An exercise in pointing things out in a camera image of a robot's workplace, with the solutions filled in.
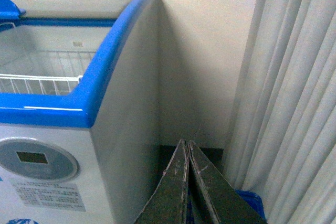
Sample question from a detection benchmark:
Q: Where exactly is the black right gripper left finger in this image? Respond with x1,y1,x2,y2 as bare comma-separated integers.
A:
135,140,190,224

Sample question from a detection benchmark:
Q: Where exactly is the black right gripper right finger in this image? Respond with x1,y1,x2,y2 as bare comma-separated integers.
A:
187,141,267,223

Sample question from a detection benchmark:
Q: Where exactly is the glass sliding freezer lid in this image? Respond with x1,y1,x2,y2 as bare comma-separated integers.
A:
1,0,133,22

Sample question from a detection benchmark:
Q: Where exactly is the blue plastic shopping basket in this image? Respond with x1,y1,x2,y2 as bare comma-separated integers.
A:
235,190,266,220

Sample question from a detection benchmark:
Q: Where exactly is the white pleated curtain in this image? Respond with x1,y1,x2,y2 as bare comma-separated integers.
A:
223,0,335,223

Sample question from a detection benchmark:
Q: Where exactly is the grey instruction sticker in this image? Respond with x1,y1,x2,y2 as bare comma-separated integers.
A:
10,179,86,212

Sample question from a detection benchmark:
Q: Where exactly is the oval grey control panel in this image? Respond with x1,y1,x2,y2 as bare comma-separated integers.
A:
1,137,79,182

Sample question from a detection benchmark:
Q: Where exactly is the white blue chest freezer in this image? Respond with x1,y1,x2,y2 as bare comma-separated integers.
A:
1,0,159,223

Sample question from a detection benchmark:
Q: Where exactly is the white wire freezer basket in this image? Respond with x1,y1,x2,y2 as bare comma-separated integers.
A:
1,50,96,95

